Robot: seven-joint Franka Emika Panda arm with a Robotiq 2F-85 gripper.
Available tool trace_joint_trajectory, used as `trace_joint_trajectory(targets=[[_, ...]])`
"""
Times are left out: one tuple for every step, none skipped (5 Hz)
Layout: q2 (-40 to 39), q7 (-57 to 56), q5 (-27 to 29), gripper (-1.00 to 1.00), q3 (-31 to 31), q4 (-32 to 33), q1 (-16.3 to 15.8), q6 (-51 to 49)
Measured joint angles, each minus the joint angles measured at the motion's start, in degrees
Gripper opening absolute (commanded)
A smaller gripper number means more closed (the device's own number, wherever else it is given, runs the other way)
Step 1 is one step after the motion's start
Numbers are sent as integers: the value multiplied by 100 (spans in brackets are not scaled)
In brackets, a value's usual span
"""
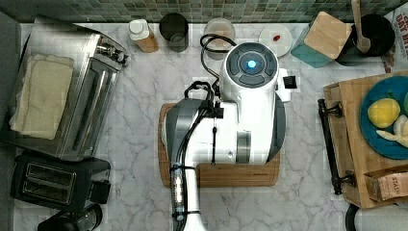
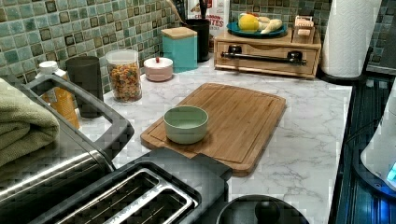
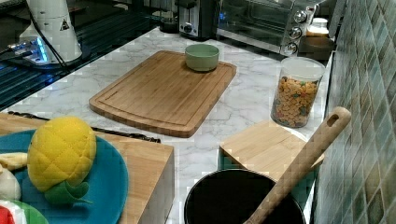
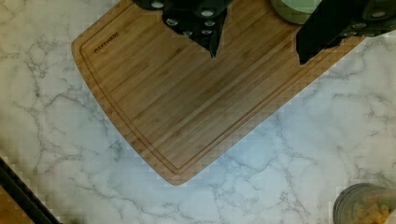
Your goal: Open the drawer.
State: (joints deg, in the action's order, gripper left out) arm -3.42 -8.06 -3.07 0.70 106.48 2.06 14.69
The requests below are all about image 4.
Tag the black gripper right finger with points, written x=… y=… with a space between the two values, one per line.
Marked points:
x=334 y=20

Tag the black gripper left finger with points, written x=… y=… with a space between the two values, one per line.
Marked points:
x=200 y=20

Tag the pale green ceramic bowl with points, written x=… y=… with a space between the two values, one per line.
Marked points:
x=295 y=11

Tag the bamboo cutting board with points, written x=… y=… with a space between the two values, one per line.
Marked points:
x=176 y=105

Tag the glass jar of cereal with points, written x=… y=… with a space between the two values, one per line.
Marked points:
x=365 y=203

